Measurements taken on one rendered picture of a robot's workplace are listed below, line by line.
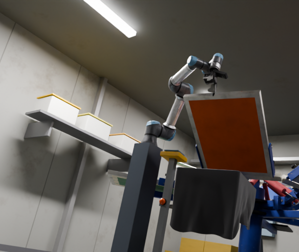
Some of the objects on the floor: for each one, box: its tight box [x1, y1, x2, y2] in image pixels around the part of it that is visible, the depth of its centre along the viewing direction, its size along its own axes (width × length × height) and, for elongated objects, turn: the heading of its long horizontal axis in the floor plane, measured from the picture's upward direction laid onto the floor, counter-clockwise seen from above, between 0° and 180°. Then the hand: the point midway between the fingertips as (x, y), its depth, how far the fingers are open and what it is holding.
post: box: [152, 152, 188, 252], centre depth 195 cm, size 22×22×96 cm
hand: (211, 88), depth 234 cm, fingers open, 14 cm apart
